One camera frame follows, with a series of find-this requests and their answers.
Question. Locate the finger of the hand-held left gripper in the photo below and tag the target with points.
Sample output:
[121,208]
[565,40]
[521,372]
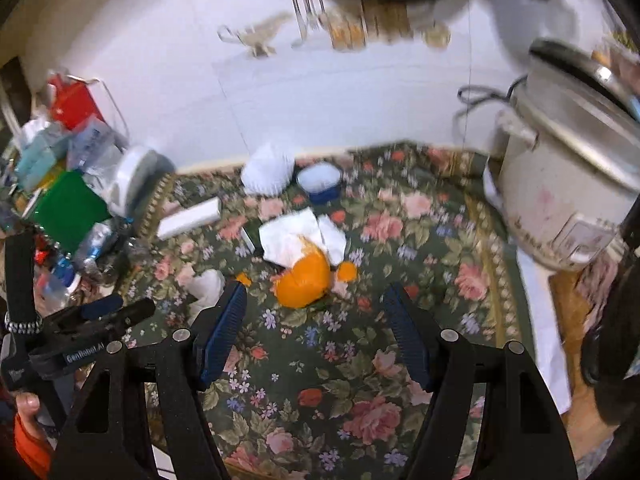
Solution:
[135,314]
[102,307]

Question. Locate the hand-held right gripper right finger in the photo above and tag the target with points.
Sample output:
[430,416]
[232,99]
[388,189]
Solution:
[407,340]

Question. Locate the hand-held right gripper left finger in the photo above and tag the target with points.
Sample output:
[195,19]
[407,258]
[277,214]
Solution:
[222,332]

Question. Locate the white paper napkin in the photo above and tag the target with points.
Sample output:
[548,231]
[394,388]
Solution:
[287,237]

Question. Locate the person's left forearm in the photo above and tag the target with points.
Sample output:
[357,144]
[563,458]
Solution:
[31,452]

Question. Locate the person's left hand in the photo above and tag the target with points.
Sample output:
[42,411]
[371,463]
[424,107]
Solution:
[27,410]

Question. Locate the crumpled white tissue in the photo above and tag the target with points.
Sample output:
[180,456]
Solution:
[207,287]

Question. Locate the clear plastic bottle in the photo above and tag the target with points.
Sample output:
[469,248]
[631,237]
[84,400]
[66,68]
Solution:
[57,285]
[100,247]

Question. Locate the tiny orange peel piece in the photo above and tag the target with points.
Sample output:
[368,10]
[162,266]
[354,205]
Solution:
[242,279]

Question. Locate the small orange peel piece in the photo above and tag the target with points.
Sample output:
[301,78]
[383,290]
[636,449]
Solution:
[346,272]

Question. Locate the small black and white box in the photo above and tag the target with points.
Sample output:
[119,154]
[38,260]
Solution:
[251,240]

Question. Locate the green packet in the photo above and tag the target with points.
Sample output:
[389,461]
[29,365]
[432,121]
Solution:
[67,210]

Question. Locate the long white box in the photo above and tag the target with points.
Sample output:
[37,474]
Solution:
[190,217]

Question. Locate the white lidded jar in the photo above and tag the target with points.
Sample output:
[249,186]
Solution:
[132,180]

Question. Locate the white paper sheet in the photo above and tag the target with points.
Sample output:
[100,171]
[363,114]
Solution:
[542,320]

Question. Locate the floral tablecloth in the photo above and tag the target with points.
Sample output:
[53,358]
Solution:
[360,200]

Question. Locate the clear printed plastic bag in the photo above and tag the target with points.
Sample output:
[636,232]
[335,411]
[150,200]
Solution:
[95,147]

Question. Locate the teal packet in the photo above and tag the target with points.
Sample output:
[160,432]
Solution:
[40,155]

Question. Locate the white pleated paper cup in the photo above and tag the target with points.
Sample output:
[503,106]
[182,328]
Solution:
[267,170]

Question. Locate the blue and white bowl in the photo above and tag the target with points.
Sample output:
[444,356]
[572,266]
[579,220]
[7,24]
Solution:
[318,182]

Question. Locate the red bag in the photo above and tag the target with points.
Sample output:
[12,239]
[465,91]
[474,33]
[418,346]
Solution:
[75,102]

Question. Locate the dark cloth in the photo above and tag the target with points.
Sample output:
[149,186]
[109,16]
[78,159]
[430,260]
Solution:
[617,350]

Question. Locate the white rice cooker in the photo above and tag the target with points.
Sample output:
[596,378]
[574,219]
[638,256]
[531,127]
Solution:
[560,175]

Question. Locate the brass oil lamp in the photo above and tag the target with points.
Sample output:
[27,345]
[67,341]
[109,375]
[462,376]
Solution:
[257,32]

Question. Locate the glass spice jars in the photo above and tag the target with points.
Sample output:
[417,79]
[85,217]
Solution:
[346,30]

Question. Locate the wooden rack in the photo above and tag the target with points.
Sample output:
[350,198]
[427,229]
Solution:
[386,17]

